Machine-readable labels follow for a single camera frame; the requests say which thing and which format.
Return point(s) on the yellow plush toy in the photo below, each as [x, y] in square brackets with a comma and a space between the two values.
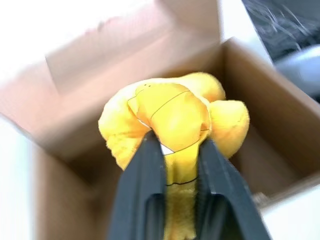
[175, 117]

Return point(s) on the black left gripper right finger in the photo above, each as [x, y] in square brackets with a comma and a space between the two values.
[222, 200]

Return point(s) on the brown cardboard box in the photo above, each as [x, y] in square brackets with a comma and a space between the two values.
[262, 112]

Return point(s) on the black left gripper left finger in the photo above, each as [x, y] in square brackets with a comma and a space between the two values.
[140, 195]

